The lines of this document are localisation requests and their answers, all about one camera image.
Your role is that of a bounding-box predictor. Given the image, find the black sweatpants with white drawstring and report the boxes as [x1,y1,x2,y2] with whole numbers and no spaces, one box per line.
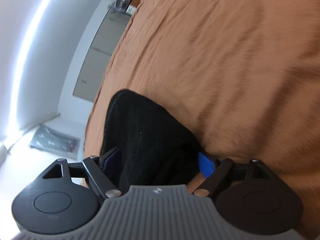
[100,89,202,193]

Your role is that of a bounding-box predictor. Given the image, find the window curtain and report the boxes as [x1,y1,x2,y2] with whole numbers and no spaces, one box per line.
[29,124,80,160]

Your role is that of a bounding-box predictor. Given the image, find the brown bed cover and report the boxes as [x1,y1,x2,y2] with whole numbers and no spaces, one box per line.
[84,0,319,239]

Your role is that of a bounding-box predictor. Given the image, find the grey built-in wardrobe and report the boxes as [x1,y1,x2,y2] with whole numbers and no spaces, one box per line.
[73,9,131,102]

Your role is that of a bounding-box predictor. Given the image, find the wooden bedside table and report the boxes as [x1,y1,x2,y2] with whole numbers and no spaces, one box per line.
[126,0,141,15]

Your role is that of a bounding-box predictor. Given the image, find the curtain rail pipe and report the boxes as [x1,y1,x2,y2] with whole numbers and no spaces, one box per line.
[1,112,61,151]

